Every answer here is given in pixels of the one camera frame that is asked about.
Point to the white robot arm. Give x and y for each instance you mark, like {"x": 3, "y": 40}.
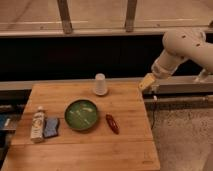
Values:
{"x": 180, "y": 45}

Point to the grey metal rail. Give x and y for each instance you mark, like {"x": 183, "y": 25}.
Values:
{"x": 180, "y": 85}

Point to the left metal post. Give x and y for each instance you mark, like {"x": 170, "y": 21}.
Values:
{"x": 65, "y": 16}

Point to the white paper cup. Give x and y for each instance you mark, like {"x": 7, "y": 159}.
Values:
{"x": 100, "y": 86}

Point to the right metal post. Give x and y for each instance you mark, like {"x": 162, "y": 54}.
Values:
{"x": 130, "y": 15}

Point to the metal post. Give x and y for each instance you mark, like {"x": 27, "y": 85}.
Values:
{"x": 65, "y": 16}
{"x": 130, "y": 15}

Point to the blue sponge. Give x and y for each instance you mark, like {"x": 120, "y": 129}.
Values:
{"x": 51, "y": 127}

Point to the white bottle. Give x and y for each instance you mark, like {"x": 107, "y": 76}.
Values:
{"x": 37, "y": 126}

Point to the green round bowl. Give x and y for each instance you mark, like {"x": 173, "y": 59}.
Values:
{"x": 81, "y": 115}

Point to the red chili pepper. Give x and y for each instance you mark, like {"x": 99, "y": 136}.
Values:
{"x": 112, "y": 123}

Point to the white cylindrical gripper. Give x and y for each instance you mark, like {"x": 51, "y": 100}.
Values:
{"x": 158, "y": 71}

